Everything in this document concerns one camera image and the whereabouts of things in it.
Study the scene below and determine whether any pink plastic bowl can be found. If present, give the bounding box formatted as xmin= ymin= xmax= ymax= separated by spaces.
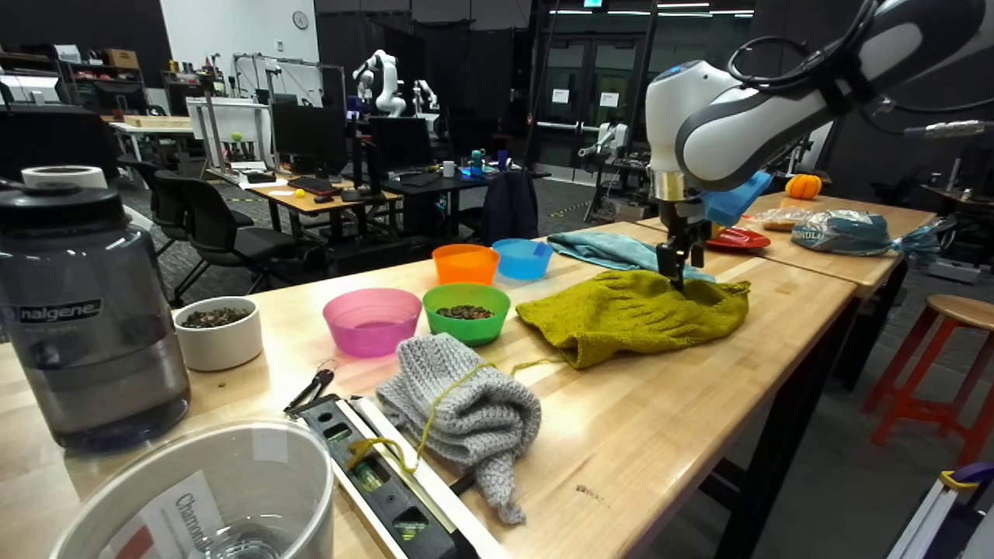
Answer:
xmin=319 ymin=286 xmax=426 ymax=360

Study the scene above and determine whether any grey knit cloth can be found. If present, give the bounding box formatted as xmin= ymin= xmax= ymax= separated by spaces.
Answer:
xmin=373 ymin=333 xmax=545 ymax=528

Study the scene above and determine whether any wooden desk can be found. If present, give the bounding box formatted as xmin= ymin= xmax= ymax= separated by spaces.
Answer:
xmin=213 ymin=165 xmax=400 ymax=246

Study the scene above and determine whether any green plastic bowl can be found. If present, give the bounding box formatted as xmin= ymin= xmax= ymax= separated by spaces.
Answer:
xmin=420 ymin=283 xmax=517 ymax=347

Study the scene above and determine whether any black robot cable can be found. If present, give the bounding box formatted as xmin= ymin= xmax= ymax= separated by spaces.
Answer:
xmin=725 ymin=0 xmax=886 ymax=93

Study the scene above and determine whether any black office chair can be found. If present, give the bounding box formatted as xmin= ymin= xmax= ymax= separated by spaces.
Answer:
xmin=153 ymin=167 xmax=305 ymax=304

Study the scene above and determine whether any crumpled clear plastic bag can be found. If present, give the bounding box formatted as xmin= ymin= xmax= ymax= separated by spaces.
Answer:
xmin=895 ymin=214 xmax=960 ymax=261

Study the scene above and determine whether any white frame box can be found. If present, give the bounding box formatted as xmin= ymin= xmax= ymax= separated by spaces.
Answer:
xmin=185 ymin=93 xmax=273 ymax=173

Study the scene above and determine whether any grey blender jar black lid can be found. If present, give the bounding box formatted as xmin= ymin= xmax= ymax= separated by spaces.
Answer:
xmin=0 ymin=160 xmax=196 ymax=453

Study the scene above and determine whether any metal rail with yellow clip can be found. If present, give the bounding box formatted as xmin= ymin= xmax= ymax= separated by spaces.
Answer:
xmin=882 ymin=461 xmax=994 ymax=559

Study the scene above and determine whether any orange plastic bowl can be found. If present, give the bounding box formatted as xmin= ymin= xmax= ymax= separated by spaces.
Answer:
xmin=430 ymin=241 xmax=499 ymax=290

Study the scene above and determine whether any small orange object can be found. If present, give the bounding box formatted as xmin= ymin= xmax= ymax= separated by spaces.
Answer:
xmin=782 ymin=172 xmax=828 ymax=202

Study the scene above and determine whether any blue plastic bowl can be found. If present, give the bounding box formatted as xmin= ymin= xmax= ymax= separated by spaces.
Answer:
xmin=490 ymin=237 xmax=557 ymax=286

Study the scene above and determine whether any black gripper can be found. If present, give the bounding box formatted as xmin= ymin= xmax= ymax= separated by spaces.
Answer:
xmin=656 ymin=197 xmax=719 ymax=294

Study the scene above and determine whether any yellow knit cloth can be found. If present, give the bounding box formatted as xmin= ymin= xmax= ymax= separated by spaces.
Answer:
xmin=512 ymin=269 xmax=756 ymax=374

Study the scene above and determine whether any small black clip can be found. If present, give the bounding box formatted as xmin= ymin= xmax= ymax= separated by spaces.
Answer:
xmin=283 ymin=366 xmax=340 ymax=416

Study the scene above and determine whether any dark storage shelf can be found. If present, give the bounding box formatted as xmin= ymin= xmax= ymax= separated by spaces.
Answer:
xmin=55 ymin=39 xmax=148 ymax=111

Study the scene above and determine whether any yellow string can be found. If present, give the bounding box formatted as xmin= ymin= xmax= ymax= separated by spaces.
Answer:
xmin=346 ymin=353 xmax=570 ymax=477

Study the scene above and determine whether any red plate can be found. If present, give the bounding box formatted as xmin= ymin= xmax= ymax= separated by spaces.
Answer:
xmin=710 ymin=227 xmax=774 ymax=259

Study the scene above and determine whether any white paper label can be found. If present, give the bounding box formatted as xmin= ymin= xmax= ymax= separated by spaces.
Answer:
xmin=104 ymin=470 xmax=230 ymax=559

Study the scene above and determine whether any teal cloth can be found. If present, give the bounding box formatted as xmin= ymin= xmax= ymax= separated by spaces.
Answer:
xmin=545 ymin=227 xmax=719 ymax=286

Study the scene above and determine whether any small beige object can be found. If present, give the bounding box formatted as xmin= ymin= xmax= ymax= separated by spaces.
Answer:
xmin=757 ymin=205 xmax=802 ymax=232

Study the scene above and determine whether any black monitor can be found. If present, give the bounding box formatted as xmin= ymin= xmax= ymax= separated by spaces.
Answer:
xmin=273 ymin=96 xmax=350 ymax=181
xmin=368 ymin=114 xmax=438 ymax=173

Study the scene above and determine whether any large white bowl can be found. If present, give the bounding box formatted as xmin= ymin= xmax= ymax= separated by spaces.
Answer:
xmin=48 ymin=416 xmax=340 ymax=559

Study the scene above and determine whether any small white ceramic bowl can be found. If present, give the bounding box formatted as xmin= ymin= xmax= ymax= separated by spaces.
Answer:
xmin=171 ymin=293 xmax=269 ymax=374

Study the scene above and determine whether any black spirit level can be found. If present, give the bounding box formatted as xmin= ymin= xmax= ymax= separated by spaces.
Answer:
xmin=285 ymin=389 xmax=509 ymax=559

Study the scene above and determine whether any orange metal stool wooden seat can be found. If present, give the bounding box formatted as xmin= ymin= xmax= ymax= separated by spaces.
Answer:
xmin=864 ymin=293 xmax=994 ymax=470

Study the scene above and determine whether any wooden table black frame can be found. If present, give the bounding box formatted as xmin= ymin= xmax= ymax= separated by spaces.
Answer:
xmin=0 ymin=218 xmax=864 ymax=559
xmin=635 ymin=189 xmax=942 ymax=396

